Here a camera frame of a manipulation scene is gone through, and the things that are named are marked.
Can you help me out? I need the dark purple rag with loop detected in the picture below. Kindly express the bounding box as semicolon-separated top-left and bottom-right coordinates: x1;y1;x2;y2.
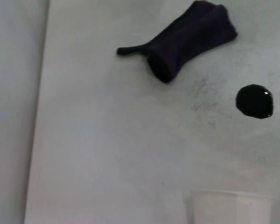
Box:
116;0;238;84

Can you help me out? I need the white paper cup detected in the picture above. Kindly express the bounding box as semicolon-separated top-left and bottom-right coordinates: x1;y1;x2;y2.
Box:
191;189;274;224

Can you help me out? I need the small black lump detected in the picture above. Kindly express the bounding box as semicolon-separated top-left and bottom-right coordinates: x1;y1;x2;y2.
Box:
235;84;274;120

